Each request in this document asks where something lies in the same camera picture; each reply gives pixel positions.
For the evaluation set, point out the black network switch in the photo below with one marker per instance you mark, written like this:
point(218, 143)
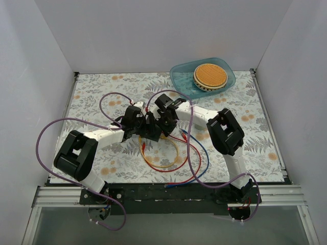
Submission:
point(153, 132)

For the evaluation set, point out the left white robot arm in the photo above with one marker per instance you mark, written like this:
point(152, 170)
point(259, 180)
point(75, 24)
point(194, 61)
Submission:
point(76, 155)

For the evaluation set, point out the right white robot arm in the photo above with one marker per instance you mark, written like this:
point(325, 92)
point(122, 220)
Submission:
point(225, 133)

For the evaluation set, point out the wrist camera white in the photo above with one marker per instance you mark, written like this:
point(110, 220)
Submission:
point(140, 105)
point(154, 110)

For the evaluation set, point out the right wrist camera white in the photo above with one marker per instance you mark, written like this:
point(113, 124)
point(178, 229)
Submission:
point(154, 110)

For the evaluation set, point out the teal plastic container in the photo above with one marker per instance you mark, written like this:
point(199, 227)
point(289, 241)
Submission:
point(182, 78)

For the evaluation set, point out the woven round coasters stack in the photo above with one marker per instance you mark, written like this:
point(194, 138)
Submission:
point(210, 77)

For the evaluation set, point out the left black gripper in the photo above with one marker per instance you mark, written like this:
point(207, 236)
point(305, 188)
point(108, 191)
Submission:
point(150, 130)

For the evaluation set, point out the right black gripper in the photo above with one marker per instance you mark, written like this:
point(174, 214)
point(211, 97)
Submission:
point(166, 122)

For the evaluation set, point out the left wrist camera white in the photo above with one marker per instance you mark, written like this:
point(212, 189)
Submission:
point(140, 105)

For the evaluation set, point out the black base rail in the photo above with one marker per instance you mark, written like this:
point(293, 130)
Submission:
point(186, 199)

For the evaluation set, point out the floral table mat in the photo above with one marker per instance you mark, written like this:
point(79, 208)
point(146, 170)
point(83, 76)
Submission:
point(98, 98)

